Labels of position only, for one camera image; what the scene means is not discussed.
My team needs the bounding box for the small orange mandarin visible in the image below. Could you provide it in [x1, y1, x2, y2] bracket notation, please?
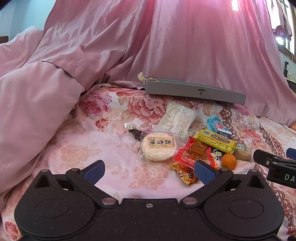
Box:
[221, 153, 238, 169]

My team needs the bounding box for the dark colourful snack packet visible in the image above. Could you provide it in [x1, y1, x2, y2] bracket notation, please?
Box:
[211, 148, 227, 162]

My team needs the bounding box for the yellow snack bar packet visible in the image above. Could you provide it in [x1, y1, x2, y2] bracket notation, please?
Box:
[193, 128, 238, 155]

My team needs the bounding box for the white printed snack packet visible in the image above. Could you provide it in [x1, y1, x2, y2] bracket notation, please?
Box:
[153, 101, 200, 140]

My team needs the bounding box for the grey cardboard box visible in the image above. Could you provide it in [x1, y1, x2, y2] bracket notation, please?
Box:
[138, 72, 247, 105]

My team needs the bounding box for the clear biscuit packet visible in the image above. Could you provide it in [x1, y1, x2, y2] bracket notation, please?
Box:
[233, 142, 252, 162]

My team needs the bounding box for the gold orange snack packet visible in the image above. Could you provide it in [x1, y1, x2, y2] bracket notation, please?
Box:
[170, 162, 200, 187]

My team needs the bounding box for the round rice cracker packet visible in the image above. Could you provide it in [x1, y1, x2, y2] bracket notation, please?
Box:
[136, 130, 179, 163]

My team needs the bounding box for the dark snack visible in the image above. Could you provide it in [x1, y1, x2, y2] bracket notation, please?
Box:
[124, 123, 148, 142]

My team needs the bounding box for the pink curtain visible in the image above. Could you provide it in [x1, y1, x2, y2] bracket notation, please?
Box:
[43, 0, 296, 127]

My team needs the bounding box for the floral bed sheet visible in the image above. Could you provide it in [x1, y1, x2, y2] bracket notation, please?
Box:
[0, 83, 296, 241]

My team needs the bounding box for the red snack packet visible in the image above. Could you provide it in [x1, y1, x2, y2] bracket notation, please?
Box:
[173, 136, 220, 169]

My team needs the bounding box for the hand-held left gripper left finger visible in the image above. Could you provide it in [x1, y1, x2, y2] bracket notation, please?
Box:
[28, 160, 119, 208]

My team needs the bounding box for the hanging pink garment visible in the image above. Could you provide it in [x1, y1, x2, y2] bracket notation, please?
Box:
[268, 0, 294, 39]

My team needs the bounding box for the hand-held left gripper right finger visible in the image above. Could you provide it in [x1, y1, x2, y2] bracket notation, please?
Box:
[180, 160, 269, 208]

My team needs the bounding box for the light blue candy packet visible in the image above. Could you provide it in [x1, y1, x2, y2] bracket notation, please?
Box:
[206, 116, 223, 134]

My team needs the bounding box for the pink quilt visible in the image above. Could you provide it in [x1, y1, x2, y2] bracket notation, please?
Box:
[0, 26, 110, 232]

